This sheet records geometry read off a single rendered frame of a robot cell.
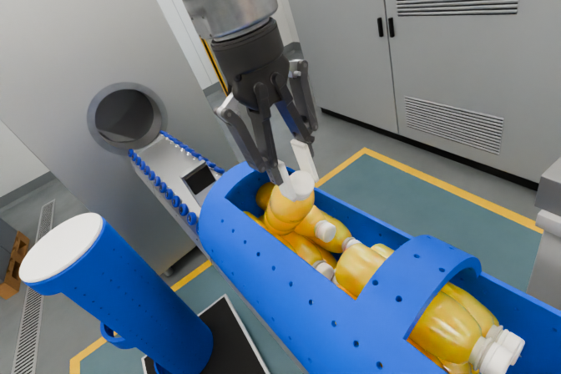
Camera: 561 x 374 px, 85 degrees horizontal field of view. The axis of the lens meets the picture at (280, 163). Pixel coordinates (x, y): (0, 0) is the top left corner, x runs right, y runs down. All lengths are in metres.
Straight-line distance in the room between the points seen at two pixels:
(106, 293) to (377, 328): 1.01
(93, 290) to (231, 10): 1.08
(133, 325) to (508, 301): 1.18
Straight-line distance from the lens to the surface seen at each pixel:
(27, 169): 5.19
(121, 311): 1.33
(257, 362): 1.66
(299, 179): 0.44
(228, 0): 0.31
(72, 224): 1.35
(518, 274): 1.94
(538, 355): 0.64
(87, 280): 1.22
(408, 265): 0.43
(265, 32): 0.33
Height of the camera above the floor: 1.59
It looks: 34 degrees down
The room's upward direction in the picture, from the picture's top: 22 degrees counter-clockwise
